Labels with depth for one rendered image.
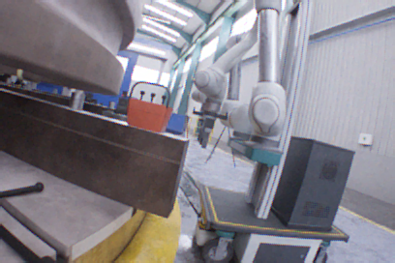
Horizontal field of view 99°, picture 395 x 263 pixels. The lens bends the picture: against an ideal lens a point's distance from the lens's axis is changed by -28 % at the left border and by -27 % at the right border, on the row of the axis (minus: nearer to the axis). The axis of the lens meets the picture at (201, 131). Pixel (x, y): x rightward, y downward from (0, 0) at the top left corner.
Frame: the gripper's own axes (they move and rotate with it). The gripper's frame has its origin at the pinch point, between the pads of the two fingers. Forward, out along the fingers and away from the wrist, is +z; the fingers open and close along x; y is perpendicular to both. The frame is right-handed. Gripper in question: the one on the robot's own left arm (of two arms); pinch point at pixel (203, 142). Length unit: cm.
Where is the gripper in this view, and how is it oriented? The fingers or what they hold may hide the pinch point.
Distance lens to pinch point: 121.7
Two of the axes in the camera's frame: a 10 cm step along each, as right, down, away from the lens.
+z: -2.4, 9.7, 0.4
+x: 0.6, 0.5, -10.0
